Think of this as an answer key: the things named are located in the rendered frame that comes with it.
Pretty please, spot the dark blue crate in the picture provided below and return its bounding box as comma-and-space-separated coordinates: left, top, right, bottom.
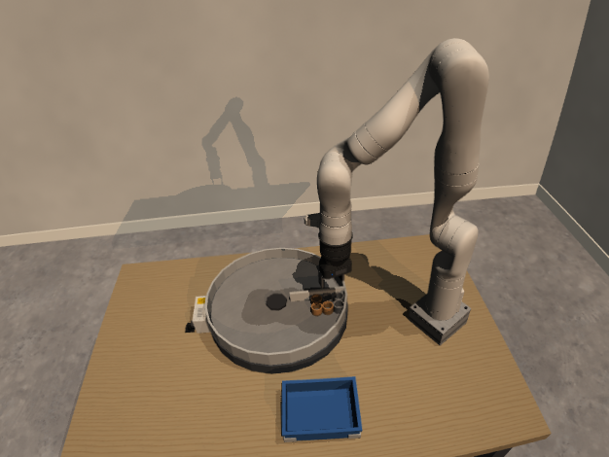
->
282, 376, 363, 442

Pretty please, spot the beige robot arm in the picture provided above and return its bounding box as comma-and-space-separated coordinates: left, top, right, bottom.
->
317, 38, 489, 321

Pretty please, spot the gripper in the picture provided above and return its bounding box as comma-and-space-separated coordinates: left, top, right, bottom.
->
304, 213, 353, 288

